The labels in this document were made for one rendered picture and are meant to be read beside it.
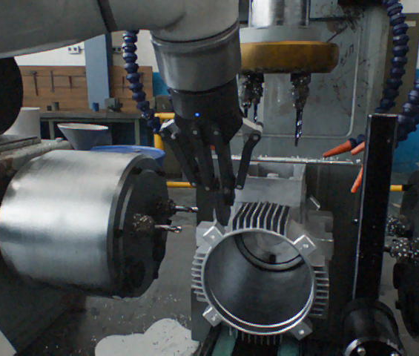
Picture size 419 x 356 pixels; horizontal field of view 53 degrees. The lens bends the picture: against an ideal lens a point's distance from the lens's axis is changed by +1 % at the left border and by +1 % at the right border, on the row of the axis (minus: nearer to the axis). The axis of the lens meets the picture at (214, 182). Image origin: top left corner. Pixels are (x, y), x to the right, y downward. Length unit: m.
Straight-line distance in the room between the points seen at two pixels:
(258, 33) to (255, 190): 0.22
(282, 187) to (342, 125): 0.28
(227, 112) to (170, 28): 0.11
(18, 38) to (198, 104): 0.17
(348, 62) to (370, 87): 0.06
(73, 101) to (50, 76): 0.44
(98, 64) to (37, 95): 0.97
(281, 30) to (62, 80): 5.51
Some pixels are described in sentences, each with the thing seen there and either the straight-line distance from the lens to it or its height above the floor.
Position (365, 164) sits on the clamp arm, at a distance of 0.50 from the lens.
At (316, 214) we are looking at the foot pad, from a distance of 0.69.
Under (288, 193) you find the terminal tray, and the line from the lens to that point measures 0.62.
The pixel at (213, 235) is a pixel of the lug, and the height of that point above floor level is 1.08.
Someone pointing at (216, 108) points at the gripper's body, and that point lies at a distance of 0.45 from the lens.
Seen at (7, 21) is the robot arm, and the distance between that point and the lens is 0.37.
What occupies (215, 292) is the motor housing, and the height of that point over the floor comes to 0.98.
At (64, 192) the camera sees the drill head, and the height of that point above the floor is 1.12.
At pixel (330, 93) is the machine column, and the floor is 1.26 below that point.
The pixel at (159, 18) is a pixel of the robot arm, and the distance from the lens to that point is 0.39.
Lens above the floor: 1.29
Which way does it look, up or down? 14 degrees down
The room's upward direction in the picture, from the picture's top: straight up
